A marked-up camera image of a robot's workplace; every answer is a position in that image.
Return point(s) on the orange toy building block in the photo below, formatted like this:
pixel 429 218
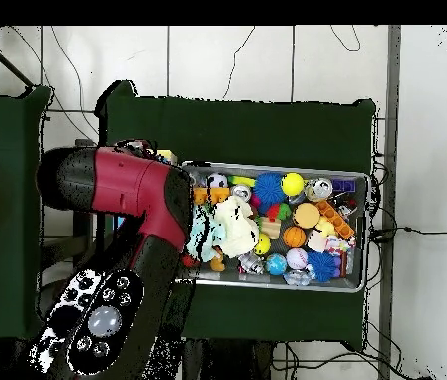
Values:
pixel 219 196

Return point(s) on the yellow smooth ball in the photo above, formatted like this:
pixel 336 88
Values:
pixel 292 184

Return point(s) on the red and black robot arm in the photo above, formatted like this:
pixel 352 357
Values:
pixel 128 186

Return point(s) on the cream waffle cloth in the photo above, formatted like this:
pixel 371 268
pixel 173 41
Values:
pixel 235 225

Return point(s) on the blue spiky rubber ball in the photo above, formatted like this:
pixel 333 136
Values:
pixel 323 266
pixel 269 188

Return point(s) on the white toy baseball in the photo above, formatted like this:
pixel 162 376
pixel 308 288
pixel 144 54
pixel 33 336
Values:
pixel 297 258

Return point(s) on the light teal waffle cloth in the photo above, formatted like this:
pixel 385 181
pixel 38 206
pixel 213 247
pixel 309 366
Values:
pixel 209 237

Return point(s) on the dark green side table cloth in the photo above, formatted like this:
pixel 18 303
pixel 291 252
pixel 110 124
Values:
pixel 6 138

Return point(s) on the blue and green globe ball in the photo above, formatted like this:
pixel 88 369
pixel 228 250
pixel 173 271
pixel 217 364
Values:
pixel 276 264

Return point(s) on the orange toy basketball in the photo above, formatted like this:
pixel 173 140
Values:
pixel 294 236

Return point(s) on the black and white soccer ball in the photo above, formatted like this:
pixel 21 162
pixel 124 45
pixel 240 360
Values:
pixel 218 181

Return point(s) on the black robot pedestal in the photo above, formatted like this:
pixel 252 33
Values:
pixel 223 364

